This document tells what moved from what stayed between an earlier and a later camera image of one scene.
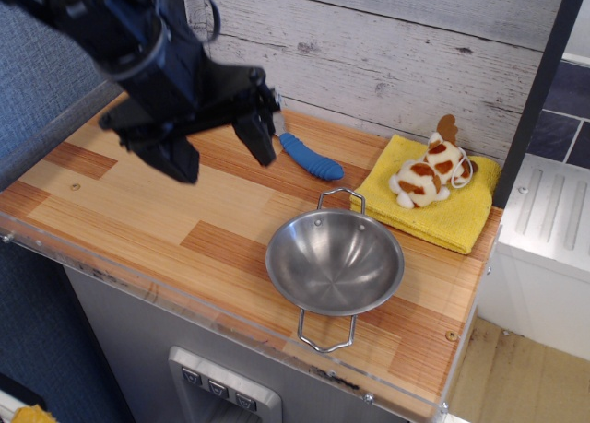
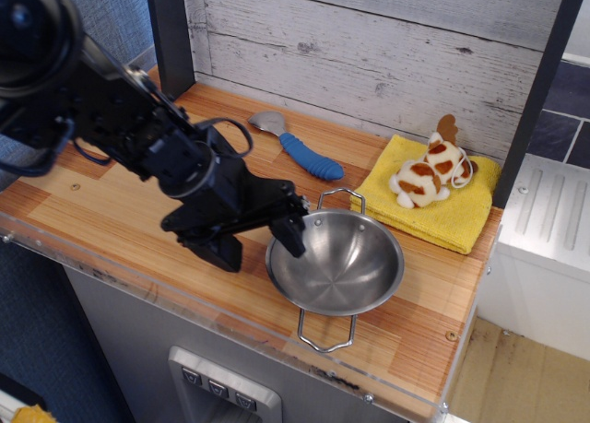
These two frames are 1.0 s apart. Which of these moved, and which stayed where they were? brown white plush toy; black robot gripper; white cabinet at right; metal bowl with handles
Moved: black robot gripper
Stayed: white cabinet at right; metal bowl with handles; brown white plush toy
